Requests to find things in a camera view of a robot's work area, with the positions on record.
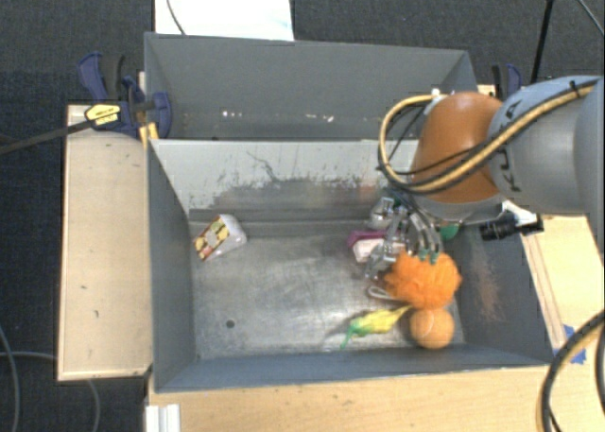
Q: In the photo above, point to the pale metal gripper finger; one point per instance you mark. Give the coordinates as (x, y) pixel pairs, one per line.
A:
(373, 261)
(384, 265)

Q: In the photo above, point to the purple and pink box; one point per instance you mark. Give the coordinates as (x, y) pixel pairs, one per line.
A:
(364, 243)

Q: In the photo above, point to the orange mesh bath sponge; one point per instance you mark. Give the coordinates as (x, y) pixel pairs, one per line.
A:
(425, 281)

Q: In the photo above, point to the green round object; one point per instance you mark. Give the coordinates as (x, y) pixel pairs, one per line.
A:
(449, 231)

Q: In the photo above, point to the yellow and green toy corn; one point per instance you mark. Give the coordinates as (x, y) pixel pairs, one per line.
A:
(375, 322)

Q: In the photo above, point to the orange ball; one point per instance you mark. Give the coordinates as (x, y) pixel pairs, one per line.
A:
(432, 328)

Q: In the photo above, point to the grey metal bin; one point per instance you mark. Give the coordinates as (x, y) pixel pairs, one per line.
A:
(283, 279)

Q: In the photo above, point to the white packet with fruit print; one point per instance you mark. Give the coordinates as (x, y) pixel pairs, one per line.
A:
(219, 236)

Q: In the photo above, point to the pale wood flat board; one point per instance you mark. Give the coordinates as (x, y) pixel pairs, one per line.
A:
(104, 250)

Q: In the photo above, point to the black cylinder on white bracket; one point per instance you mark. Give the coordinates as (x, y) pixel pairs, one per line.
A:
(501, 228)

